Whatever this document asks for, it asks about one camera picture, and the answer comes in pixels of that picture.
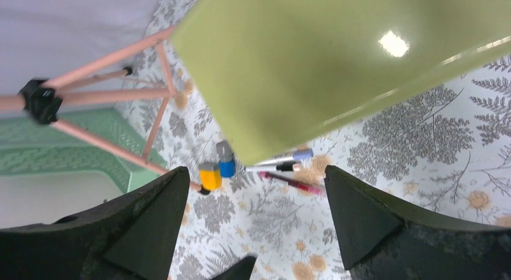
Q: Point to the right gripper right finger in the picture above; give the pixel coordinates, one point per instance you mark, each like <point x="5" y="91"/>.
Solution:
<point x="384" y="237"/>

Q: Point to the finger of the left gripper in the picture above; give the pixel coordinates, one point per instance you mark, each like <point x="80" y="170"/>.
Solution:
<point x="242" y="270"/>

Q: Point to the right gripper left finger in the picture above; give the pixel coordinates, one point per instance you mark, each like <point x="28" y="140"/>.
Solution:
<point x="132" y="236"/>

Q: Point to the blue grey toy piece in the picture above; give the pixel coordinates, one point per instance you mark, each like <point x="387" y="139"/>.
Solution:
<point x="226" y="159"/>

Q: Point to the yellow-green drawer cabinet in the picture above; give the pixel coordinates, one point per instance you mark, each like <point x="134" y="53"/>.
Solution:
<point x="278" y="73"/>

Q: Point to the white binder folder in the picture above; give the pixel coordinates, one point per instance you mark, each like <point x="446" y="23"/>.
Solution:
<point x="48" y="197"/>

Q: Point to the yellow toy block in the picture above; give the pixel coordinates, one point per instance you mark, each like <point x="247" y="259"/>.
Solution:
<point x="210" y="175"/>

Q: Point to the red transparent pen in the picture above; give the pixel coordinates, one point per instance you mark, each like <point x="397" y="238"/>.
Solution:
<point x="311" y="189"/>

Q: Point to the blue capped marker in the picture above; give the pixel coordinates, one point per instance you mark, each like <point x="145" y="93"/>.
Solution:
<point x="290" y="156"/>

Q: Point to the black capped marker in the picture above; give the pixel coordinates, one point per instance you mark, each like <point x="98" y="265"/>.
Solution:
<point x="282" y="167"/>

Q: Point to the floral table mat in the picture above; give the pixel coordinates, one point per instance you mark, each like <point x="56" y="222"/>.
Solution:
<point x="446" y="149"/>

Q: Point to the green desktop file organizer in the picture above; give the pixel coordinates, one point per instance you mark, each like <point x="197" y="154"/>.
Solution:
<point x="28" y="148"/>

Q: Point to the pink music stand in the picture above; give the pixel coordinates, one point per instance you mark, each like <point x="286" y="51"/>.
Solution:
<point x="42" y="98"/>

